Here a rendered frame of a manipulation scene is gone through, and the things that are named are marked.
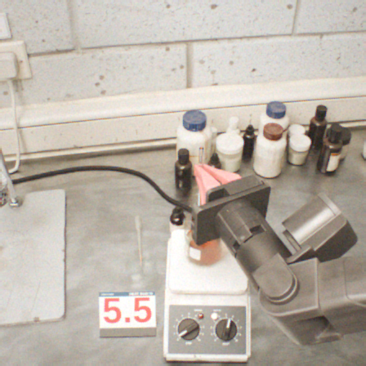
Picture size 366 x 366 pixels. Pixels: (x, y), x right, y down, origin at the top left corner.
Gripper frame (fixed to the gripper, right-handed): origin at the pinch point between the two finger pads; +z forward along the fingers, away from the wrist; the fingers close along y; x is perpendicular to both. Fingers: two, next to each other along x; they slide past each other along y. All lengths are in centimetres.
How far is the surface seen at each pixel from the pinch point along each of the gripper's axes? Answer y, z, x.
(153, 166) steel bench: -4.6, 29.9, 25.6
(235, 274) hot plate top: -3.0, -6.9, 16.9
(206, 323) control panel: 3.9, -10.9, 20.5
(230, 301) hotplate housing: -0.7, -9.9, 18.9
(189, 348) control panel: 7.6, -12.6, 22.3
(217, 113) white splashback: -20.9, 32.2, 18.6
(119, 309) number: 14.5, -1.3, 23.3
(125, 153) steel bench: -0.5, 36.3, 25.6
